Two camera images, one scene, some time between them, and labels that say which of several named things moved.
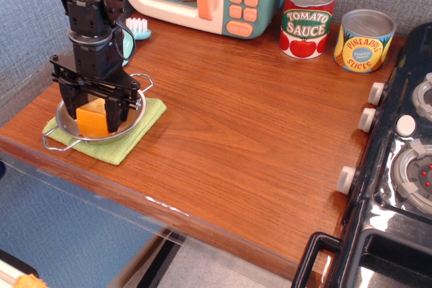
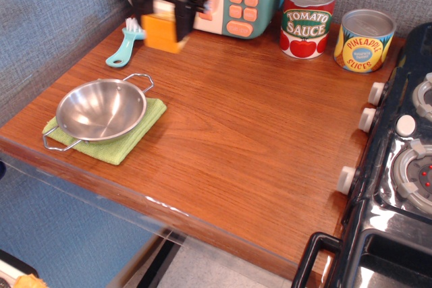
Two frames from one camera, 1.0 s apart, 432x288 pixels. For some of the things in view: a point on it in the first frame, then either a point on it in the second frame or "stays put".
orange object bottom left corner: x=29 y=281 stays put
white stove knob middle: x=366 y=119 stays put
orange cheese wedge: x=92 y=119 -> x=160 y=33
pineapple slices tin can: x=364 y=40 stays put
